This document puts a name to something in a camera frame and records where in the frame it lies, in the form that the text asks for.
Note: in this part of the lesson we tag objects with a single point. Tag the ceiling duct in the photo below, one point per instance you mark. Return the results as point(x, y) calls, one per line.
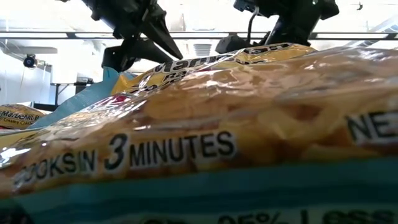
point(382, 28)

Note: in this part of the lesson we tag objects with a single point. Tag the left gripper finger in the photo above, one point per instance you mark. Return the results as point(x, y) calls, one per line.
point(163, 37)
point(136, 53)

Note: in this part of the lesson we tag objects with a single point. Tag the black background table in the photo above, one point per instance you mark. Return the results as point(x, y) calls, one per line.
point(84, 88)

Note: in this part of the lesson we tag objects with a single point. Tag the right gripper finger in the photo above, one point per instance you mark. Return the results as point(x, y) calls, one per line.
point(233, 43)

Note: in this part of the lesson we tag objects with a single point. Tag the black ceiling camera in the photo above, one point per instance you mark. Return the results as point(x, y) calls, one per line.
point(30, 61)

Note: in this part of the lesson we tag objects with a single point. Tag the pink yellow snack bag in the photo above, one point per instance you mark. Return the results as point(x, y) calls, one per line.
point(199, 124)

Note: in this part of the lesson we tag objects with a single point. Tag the yellow Maruchan noodle pack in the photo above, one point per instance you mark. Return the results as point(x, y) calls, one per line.
point(18, 116)

